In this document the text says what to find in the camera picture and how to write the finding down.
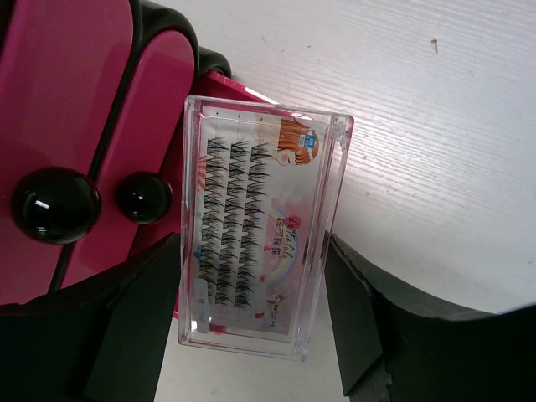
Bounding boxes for pink black makeup drawer organizer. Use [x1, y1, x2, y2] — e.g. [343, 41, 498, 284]
[1, 1, 261, 339]

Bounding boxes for clear false eyelash box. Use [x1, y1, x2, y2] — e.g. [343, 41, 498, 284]
[178, 95, 354, 360]

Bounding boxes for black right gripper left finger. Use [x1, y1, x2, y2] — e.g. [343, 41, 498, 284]
[1, 234, 181, 401]

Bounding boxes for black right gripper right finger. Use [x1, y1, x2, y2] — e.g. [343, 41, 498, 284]
[323, 236, 535, 401]

